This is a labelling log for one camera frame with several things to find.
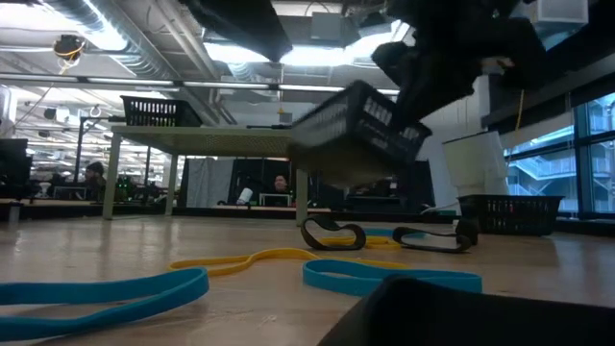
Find black curtain partition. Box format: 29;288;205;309
229;157;436;212

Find black metal stand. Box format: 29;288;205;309
74;103;126;186

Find yellow hanging cable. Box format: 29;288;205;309
516;88;526;132

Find black monitor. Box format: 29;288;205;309
0;137;31;199

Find black wide rubber band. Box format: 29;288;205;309
392;217;480;255
316;275;615;346
301;214;368;253

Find white ceiling unit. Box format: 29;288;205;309
537;0;590;26

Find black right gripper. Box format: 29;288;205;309
373;0;547;127

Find black ceiling dome device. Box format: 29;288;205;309
51;33;87;76

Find black plastic mesh basket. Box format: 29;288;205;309
119;94;203;128
456;193;564;237
287;79;432;188

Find grey ceiling box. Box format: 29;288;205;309
309;12;343;42

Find yellow rubber band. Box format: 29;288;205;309
167;247;409;279
318;234;404;252

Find black framed window wall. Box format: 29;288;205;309
499;90;615;221

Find long ceiling light strip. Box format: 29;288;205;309
0;74;403;100

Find silver spiral ventilation duct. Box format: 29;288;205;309
40;0;177;81

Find white humidifier cable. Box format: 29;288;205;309
420;201;461;216

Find person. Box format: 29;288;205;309
84;161;110;201
271;173;292;196

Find green perforated metal shelf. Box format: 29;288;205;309
102;125;309;227

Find white curtain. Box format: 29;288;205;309
184;157;235;209

